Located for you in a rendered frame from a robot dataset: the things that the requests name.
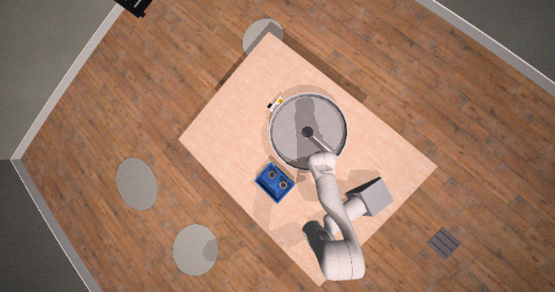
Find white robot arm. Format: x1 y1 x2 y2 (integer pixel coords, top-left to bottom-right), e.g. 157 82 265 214
302 151 367 281

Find blue tray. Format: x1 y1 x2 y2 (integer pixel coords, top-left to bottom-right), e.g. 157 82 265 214
254 162 295 204

